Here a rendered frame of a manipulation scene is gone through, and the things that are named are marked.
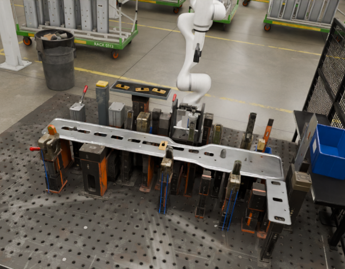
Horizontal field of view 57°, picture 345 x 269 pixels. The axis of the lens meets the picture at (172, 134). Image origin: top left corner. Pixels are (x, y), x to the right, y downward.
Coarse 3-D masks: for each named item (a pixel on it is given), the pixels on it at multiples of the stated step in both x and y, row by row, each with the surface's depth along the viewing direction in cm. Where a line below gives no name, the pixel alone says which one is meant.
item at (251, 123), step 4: (252, 112) 178; (252, 116) 175; (248, 120) 180; (252, 120) 180; (248, 124) 180; (252, 124) 181; (248, 128) 182; (252, 128) 181; (248, 132) 183; (252, 132) 182
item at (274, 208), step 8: (272, 184) 162; (280, 184) 162; (272, 192) 157; (280, 192) 157; (272, 200) 152; (272, 208) 148; (280, 208) 148; (288, 208) 149; (272, 216) 144; (280, 216) 144; (288, 216) 144; (288, 224) 140
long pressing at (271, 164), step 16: (80, 128) 190; (96, 128) 191; (112, 128) 192; (112, 144) 179; (128, 144) 180; (144, 144) 182; (176, 144) 183; (208, 144) 186; (192, 160) 173; (208, 160) 174; (224, 160) 175; (240, 160) 176; (256, 160) 177; (272, 160) 178; (256, 176) 166; (272, 176) 167
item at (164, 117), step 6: (162, 114) 195; (168, 114) 197; (162, 120) 191; (168, 120) 191; (162, 126) 194; (168, 126) 194; (162, 132) 196; (168, 132) 196; (156, 156) 208; (156, 162) 211
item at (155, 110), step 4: (156, 108) 197; (152, 112) 194; (156, 112) 193; (160, 112) 196; (152, 116) 196; (156, 116) 195; (152, 120) 198; (156, 120) 197; (152, 124) 199; (156, 124) 199; (152, 128) 201; (156, 128) 200; (152, 132) 203; (156, 132) 202; (156, 144) 207
